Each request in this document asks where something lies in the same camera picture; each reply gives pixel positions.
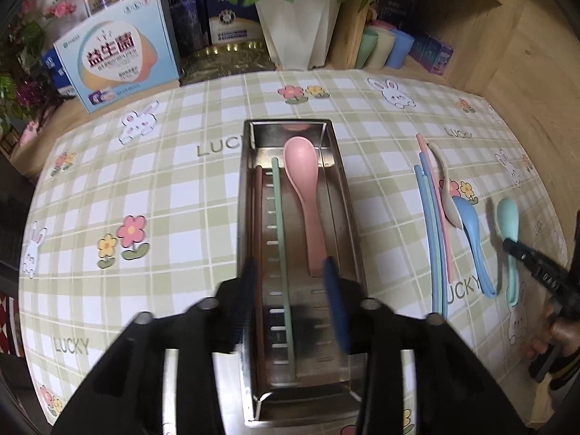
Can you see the beige spoon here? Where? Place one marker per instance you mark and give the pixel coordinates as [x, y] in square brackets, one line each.
[451, 210]

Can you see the pink spoon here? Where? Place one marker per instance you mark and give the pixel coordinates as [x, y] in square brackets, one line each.
[301, 167]

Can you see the gold patterned flat tin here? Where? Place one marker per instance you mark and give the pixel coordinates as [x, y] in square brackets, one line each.
[226, 63]

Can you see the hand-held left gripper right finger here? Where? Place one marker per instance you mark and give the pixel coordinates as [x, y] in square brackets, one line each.
[337, 308]

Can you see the white box with blue label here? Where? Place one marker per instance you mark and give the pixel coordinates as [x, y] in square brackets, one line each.
[233, 22]

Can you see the dark blue slim box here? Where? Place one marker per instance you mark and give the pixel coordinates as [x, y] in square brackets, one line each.
[185, 27]

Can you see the blue spoon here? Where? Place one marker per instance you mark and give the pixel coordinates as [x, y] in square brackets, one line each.
[466, 217]

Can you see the blue cup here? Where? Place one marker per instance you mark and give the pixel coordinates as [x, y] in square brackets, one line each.
[401, 50]

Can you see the dark pink chopstick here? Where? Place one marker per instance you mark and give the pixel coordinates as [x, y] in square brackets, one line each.
[259, 217]

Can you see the checkered bunny print tablecloth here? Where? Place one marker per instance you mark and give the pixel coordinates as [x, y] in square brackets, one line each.
[172, 199]

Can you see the green cup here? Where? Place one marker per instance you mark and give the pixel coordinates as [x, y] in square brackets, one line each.
[365, 47]

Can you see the person's right hand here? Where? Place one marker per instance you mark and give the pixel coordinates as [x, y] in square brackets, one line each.
[566, 335]

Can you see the dark printed box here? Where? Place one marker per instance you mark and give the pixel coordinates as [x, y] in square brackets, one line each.
[392, 4]

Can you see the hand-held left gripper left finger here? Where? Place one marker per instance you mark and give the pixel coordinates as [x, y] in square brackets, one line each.
[242, 308]

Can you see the wooden shelf unit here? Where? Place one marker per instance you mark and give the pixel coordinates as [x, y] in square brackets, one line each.
[355, 13]

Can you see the small purple box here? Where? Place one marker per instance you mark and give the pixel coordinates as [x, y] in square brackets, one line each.
[432, 54]

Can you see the blue chopstick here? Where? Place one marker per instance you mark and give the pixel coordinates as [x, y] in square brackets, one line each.
[434, 240]
[426, 240]

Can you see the red roses in white pot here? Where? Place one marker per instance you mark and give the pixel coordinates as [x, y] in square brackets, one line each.
[299, 27]

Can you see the perforated steel utensil tray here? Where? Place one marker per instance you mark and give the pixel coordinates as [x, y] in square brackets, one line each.
[312, 371]

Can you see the green spoon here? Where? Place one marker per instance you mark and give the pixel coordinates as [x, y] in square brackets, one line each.
[507, 217]

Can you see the light blue probiotics box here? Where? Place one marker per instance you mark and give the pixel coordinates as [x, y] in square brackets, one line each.
[122, 59]

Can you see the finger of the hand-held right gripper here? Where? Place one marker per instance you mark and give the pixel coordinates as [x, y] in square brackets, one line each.
[519, 253]

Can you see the pink cup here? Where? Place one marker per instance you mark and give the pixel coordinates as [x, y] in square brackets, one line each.
[383, 25]

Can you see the pink blossom flower arrangement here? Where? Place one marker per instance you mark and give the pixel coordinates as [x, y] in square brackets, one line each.
[27, 54]

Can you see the green chopstick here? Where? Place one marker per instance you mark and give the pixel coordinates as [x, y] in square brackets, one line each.
[282, 244]

